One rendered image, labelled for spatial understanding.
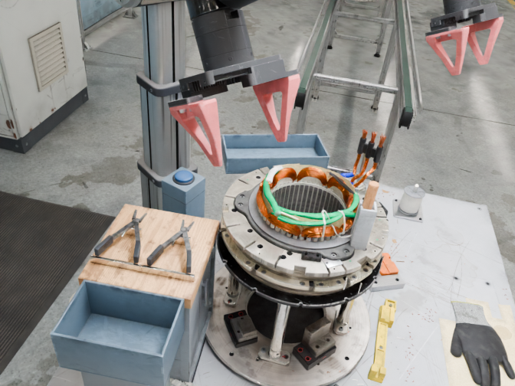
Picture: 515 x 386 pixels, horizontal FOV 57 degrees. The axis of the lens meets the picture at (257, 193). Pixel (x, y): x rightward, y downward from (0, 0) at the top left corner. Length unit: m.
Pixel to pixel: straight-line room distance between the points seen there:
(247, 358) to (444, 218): 0.80
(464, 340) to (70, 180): 2.26
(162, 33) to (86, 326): 0.63
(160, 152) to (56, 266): 1.24
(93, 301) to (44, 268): 1.52
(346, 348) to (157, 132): 0.67
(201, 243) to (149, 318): 0.16
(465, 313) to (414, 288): 0.13
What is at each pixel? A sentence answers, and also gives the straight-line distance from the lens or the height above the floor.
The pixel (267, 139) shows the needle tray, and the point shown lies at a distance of 1.20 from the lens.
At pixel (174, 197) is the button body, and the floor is 1.00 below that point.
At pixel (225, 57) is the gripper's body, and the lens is 0.51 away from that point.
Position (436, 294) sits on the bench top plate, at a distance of 1.30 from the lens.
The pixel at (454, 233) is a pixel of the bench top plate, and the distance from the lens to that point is 1.51.
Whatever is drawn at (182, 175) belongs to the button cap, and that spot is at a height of 1.04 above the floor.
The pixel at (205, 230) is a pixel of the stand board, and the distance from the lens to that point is 0.89.
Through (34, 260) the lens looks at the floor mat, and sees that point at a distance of 2.42.
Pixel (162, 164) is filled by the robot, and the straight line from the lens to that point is 1.25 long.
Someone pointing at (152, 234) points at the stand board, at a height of 1.07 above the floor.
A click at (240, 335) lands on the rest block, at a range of 1.03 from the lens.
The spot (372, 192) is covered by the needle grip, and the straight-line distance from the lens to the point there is 0.79.
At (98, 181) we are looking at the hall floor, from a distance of 2.85.
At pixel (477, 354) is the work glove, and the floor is 0.80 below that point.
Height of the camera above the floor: 1.66
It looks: 37 degrees down
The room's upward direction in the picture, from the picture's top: 7 degrees clockwise
